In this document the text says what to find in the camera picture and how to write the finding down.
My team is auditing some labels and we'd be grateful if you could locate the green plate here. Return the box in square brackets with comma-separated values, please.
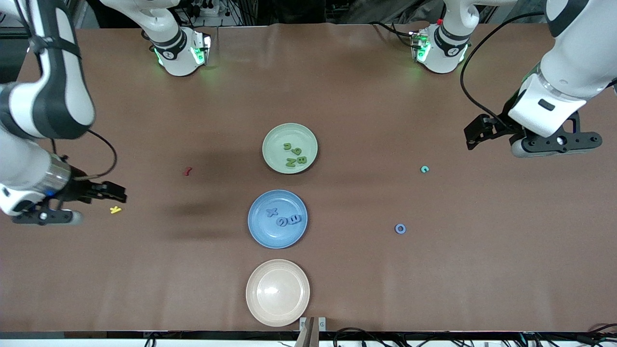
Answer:
[262, 123, 319, 174]

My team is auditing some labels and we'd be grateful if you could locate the blue plate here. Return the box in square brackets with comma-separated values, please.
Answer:
[247, 189, 309, 250]

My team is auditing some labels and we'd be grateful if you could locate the brown table cover sheet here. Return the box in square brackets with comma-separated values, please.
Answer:
[0, 22, 617, 333]

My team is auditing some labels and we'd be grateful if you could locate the beige plate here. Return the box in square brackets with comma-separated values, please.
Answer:
[245, 259, 310, 327]

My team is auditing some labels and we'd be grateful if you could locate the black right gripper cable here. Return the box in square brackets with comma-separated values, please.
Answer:
[14, 0, 118, 180]

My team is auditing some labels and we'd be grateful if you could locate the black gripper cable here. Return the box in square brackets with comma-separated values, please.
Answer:
[460, 12, 550, 125]
[14, 0, 118, 180]

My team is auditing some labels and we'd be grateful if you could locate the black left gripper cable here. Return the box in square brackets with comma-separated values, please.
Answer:
[460, 12, 550, 125]

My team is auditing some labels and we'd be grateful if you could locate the black base cable bundle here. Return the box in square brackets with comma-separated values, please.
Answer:
[374, 20, 420, 49]

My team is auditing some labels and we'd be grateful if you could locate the metal bracket with post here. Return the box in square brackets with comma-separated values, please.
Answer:
[295, 316, 327, 347]

